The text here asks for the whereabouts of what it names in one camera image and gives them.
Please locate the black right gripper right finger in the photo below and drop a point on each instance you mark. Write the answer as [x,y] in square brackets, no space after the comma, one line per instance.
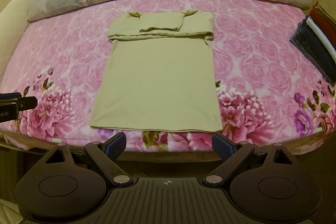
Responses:
[234,155]

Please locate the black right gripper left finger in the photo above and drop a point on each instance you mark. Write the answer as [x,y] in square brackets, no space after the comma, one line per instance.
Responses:
[104,155]

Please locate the beige long-sleeve turtleneck shirt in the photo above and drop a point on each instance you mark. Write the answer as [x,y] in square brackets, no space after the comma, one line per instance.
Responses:
[159,75]

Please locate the stack of folded dark clothes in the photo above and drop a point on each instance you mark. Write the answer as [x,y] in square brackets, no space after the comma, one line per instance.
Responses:
[314,37]

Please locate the pink rose floral bedsheet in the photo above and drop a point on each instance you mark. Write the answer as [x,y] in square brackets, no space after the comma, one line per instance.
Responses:
[269,92]

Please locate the cream padded bed side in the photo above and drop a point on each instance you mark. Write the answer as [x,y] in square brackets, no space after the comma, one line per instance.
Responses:
[14,23]

